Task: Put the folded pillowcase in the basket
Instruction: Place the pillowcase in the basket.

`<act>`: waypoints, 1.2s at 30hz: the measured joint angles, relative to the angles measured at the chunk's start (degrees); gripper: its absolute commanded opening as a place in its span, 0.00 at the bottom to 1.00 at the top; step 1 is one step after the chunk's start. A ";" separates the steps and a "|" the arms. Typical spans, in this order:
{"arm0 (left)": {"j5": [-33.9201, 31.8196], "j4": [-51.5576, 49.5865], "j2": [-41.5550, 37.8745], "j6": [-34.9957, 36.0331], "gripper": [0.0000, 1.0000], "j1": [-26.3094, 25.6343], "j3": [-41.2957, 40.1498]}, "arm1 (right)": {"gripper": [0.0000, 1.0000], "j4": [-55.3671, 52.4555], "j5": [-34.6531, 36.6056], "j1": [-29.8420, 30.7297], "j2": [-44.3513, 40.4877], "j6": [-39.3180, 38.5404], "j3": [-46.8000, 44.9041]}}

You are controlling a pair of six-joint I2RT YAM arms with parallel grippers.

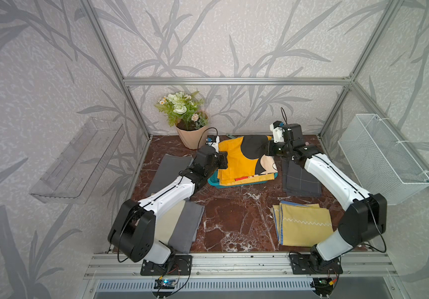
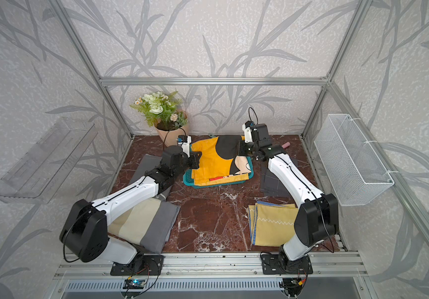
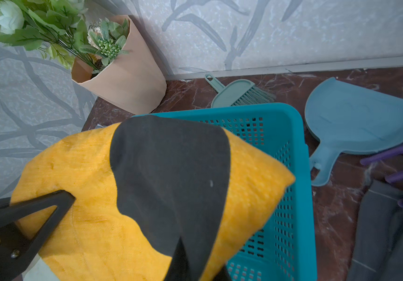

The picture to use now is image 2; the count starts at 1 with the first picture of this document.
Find yellow black cartoon pillowcase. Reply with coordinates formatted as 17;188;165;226
191;135;250;184

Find dark grey checked pillowcase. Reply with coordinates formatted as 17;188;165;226
261;154;305;204

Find beige grey striped pillowcase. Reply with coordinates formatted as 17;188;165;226
108;198;180;254

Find olive yellow pillowcase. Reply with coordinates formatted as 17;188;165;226
247;201;299;247

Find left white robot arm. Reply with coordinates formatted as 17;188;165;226
60;144;202;265

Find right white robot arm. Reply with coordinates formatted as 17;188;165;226
238;121;339;262

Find teal plastic basket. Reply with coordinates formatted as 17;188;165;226
183;156;254;189

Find plain grey folded pillowcase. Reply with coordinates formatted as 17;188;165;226
129;154;171;201

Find potted artificial flower plant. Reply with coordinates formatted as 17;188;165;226
130;91;188;147

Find left controller board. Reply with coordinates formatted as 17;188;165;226
122;279;146;290

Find controller board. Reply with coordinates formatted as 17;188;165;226
122;279;146;290
279;278;306;293

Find right controller board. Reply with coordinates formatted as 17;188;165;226
279;278;306;293

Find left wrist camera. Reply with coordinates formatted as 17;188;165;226
177;135;191;157

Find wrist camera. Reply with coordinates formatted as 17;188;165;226
243;121;256;143
177;135;191;157

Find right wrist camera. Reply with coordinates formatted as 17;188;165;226
243;121;256;143

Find white wire wall basket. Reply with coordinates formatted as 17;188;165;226
314;114;394;206

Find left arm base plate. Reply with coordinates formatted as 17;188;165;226
110;254;165;276

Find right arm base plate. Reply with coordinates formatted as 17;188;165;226
260;252;313;275

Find clear acrylic wall shelf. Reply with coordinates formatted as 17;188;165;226
0;117;98;204

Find aluminium front rail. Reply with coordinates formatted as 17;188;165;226
54;252;368;280

